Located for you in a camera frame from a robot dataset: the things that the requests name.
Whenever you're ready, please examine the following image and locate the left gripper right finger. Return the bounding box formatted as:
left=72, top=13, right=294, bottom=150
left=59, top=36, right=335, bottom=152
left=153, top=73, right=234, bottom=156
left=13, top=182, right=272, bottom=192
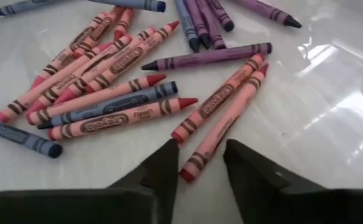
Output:
left=223, top=139, right=363, bottom=224

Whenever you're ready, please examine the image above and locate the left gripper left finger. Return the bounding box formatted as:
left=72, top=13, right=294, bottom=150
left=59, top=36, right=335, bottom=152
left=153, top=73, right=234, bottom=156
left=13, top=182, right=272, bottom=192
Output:
left=0, top=138, right=180, bottom=224

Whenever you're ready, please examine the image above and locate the red crayon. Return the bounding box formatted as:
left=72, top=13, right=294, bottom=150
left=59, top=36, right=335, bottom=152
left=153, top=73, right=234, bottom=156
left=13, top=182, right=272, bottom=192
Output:
left=25, top=26, right=158, bottom=116
left=170, top=53, right=267, bottom=146
left=29, top=6, right=126, bottom=91
left=53, top=20, right=181, bottom=105
left=47, top=96, right=199, bottom=142
left=178, top=63, right=270, bottom=184
left=25, top=73, right=168, bottom=126
left=112, top=7, right=136, bottom=42

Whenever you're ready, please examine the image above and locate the blue crayon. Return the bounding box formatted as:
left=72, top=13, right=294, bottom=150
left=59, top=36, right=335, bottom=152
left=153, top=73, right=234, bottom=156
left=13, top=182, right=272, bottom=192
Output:
left=86, top=0, right=167, bottom=14
left=37, top=81, right=179, bottom=130
left=0, top=114, right=64, bottom=159
left=174, top=0, right=201, bottom=54
left=0, top=0, right=64, bottom=17

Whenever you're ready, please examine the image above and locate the purple crayon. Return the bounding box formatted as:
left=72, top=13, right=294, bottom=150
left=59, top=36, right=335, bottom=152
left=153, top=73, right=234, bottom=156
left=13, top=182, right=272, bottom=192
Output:
left=183, top=0, right=212, bottom=50
left=196, top=0, right=227, bottom=51
left=233, top=0, right=303, bottom=30
left=140, top=42, right=273, bottom=72
left=206, top=0, right=236, bottom=33

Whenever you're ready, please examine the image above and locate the pink crayon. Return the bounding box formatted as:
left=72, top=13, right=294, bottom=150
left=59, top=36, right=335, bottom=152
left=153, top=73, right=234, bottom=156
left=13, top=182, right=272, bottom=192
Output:
left=0, top=42, right=114, bottom=124

